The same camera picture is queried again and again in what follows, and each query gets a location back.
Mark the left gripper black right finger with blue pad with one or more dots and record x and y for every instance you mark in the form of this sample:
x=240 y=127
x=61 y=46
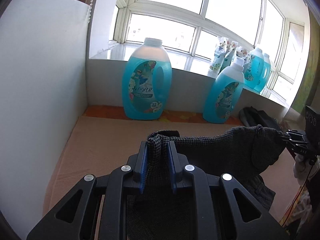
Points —
x=222 y=208

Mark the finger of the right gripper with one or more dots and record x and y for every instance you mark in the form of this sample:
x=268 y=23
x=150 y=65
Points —
x=284 y=134

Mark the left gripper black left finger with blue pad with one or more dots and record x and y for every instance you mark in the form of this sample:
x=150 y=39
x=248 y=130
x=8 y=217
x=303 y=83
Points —
x=94 y=208

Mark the dark grey checked pants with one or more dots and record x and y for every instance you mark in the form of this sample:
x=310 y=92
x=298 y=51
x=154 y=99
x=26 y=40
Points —
x=243 y=152

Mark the white gloved hand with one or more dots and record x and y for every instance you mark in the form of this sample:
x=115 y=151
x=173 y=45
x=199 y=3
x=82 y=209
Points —
x=301 y=168

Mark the folded dark clothes stack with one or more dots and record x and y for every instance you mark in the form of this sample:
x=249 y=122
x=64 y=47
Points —
x=250 y=117

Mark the far blue bottle on windowsill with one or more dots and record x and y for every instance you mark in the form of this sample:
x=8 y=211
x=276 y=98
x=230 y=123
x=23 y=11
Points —
x=265 y=74

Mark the blue bottle on windowsill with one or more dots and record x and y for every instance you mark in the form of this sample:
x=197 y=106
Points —
x=265 y=74
x=255 y=67

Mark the pile of light clothes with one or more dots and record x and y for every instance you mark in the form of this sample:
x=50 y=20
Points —
x=300 y=210

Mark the pink towel mat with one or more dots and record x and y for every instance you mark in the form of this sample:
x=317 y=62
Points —
x=99 y=145

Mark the white refill pouch left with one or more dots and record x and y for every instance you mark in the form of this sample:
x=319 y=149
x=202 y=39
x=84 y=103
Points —
x=221 y=49

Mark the white refill pouch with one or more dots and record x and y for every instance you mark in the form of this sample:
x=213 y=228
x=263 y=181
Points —
x=221 y=49
x=229 y=55

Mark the white refill pouch right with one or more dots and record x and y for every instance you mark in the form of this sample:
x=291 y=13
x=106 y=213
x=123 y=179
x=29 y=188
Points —
x=229 y=55

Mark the large blue detergent bottle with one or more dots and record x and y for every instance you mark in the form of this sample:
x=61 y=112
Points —
x=146 y=81

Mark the black camera box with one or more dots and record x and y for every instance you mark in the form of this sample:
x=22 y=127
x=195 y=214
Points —
x=312 y=127

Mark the yellow green wall painting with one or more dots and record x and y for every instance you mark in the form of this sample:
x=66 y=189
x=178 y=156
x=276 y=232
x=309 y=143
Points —
x=310 y=80

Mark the white window frame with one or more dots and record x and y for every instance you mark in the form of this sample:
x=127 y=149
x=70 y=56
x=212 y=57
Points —
x=281 y=28

